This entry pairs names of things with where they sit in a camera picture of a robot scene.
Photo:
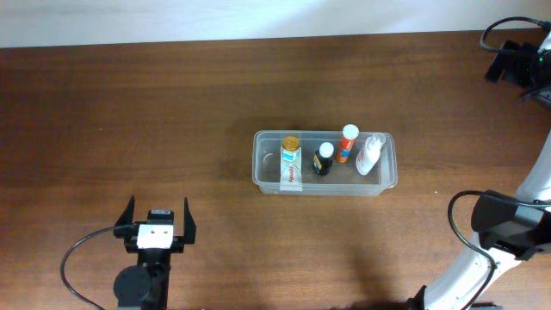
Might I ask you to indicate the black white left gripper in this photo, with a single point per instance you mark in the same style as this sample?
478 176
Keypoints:
125 228

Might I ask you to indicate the clear plastic container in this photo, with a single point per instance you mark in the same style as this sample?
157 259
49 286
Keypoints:
343 178

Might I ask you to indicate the dark brown medicine bottle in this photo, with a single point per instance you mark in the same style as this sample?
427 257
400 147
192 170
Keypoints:
322 159

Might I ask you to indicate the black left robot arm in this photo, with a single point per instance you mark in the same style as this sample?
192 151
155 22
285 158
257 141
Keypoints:
145 285

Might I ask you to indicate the white spray bottle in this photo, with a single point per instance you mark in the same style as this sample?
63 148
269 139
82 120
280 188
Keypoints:
370 153

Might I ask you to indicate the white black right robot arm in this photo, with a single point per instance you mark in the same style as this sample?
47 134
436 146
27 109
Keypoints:
507 231

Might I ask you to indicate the orange tablet tube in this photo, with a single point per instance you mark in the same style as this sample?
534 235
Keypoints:
349 134

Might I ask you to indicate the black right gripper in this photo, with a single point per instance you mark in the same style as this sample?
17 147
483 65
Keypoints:
521 55

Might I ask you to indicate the white green medicine box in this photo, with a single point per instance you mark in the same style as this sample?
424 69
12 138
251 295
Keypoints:
291 170

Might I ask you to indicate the small gold-lidded balm jar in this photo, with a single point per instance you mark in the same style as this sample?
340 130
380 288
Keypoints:
291 144

